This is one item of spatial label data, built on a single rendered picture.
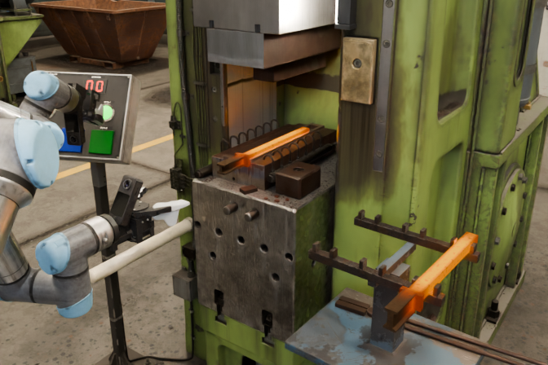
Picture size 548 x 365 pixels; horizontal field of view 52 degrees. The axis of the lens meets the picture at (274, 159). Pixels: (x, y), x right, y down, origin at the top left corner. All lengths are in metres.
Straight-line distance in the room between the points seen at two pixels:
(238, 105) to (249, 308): 0.66
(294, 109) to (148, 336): 1.19
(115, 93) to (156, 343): 1.17
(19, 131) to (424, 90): 0.95
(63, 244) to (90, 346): 1.42
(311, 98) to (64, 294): 1.13
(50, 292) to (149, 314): 1.46
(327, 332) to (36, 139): 0.85
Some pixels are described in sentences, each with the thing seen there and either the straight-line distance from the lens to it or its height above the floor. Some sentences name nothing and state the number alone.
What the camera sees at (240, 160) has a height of 1.00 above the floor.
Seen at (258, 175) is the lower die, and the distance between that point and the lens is 1.63.
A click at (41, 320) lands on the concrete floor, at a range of 2.84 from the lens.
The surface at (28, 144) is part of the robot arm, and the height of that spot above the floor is 1.28.
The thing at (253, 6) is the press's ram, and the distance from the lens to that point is 1.52.
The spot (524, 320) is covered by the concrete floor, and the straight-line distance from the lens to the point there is 2.88.
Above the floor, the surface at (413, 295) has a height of 0.96.
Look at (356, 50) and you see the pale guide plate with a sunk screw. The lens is 1.51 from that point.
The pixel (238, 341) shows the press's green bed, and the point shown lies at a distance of 1.90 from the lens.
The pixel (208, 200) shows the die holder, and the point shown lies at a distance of 1.71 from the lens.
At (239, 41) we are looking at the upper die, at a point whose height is 1.34.
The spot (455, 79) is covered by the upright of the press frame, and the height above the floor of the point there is 1.20.
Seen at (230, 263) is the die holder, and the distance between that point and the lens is 1.75.
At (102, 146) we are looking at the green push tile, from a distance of 1.83.
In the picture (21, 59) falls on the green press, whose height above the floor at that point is 0.43.
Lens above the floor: 1.57
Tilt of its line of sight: 20 degrees down
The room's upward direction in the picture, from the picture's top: straight up
